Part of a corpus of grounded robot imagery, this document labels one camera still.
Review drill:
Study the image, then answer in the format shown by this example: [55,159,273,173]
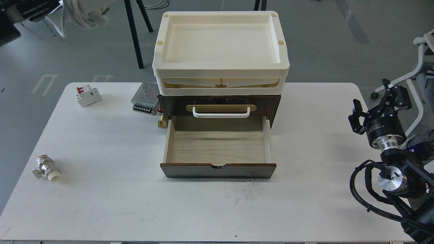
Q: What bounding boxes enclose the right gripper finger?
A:
[348,99,367,134]
[374,78,412,115]

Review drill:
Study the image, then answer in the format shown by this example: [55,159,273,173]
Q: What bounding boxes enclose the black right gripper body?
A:
[363,107,407,147]

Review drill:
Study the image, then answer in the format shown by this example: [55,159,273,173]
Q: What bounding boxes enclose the white power strip with cable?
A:
[45,0,115,38]

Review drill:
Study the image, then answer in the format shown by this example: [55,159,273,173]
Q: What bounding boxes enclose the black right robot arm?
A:
[348,78,433,244]

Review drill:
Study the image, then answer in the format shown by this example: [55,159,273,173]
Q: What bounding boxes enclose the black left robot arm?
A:
[0,0,60,46]

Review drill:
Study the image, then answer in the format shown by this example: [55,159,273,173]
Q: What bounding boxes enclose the dark wooden cabinet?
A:
[158,95,281,125]

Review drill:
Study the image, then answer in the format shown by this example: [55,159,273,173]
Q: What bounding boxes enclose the white office chair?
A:
[391,30,434,137]

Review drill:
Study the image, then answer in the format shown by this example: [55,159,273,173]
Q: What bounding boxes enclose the open wooden drawer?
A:
[161,116,276,179]

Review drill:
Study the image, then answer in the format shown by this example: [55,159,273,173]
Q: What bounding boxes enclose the black stand leg right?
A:
[254,0,267,11]

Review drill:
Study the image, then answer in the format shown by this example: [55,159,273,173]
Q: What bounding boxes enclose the cream plastic tray top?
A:
[152,11,290,96]

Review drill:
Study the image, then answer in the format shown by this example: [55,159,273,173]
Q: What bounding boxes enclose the brass fitting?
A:
[157,114,168,128]

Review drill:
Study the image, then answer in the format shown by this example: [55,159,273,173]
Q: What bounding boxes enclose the metal mesh power supply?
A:
[131,82,162,116]

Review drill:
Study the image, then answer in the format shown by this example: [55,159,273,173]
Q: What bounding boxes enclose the black stand legs left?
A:
[124,0,154,69]

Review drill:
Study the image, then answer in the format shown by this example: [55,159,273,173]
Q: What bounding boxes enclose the white plastic pipe valve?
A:
[32,155,62,182]

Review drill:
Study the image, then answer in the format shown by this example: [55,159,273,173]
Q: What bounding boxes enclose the white drawer handle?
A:
[192,106,251,119]

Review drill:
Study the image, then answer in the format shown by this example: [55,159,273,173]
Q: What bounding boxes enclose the white circuit breaker red switch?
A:
[76,85,102,107]

